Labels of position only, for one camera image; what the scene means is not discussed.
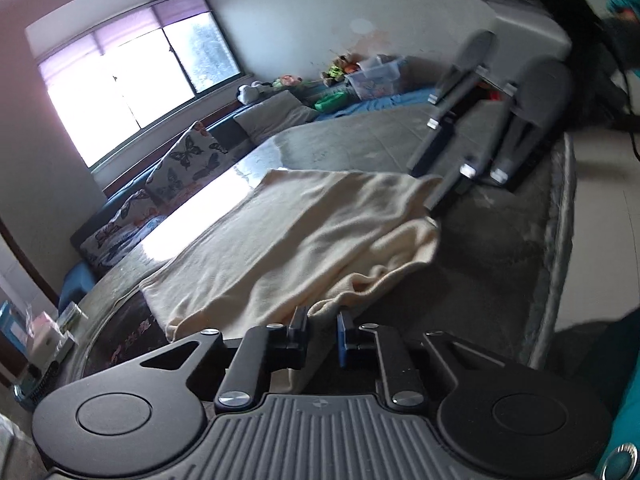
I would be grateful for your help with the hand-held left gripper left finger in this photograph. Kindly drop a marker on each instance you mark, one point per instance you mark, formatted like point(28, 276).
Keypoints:
point(299, 327)

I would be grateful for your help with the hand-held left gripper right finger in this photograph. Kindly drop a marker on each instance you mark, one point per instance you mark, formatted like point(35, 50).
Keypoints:
point(344, 337)

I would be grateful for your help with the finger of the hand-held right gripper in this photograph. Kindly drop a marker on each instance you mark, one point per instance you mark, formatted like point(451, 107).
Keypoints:
point(430, 142)
point(447, 192)

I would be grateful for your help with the cream knit cloth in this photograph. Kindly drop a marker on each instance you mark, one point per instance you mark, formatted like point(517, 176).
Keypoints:
point(300, 240)

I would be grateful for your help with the blue bed sheet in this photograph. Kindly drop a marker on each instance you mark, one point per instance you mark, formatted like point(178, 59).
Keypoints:
point(380, 105)

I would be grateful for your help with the clear plastic storage box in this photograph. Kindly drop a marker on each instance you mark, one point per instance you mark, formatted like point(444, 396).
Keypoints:
point(377, 77)

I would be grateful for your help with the green toy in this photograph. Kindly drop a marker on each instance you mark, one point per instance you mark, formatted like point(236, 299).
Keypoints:
point(330, 100)

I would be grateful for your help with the colourful plush toy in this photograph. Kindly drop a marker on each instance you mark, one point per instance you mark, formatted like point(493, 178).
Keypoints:
point(340, 67)

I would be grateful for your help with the grey pillow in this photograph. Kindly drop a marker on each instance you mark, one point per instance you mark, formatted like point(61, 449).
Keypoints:
point(280, 115)

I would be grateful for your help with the pink plush toy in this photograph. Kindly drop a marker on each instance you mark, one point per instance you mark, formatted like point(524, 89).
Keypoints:
point(289, 80)

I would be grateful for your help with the dark floral blanket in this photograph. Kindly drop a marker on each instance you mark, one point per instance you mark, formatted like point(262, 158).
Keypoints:
point(130, 332)

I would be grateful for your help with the white plush toy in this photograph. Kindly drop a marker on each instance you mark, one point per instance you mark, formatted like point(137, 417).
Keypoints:
point(252, 92)

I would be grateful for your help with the butterfly print pillow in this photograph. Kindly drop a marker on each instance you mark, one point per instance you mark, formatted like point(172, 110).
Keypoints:
point(192, 155)
point(117, 232)

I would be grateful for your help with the tissue box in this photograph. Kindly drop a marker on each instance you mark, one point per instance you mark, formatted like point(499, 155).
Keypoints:
point(50, 335)

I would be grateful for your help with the person's teal clothing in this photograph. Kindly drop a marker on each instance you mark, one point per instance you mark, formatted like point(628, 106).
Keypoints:
point(627, 385)

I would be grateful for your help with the blue box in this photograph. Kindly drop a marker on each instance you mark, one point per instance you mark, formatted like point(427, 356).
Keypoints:
point(11, 327)

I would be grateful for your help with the window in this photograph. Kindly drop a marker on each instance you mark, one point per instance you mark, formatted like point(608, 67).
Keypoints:
point(125, 85)

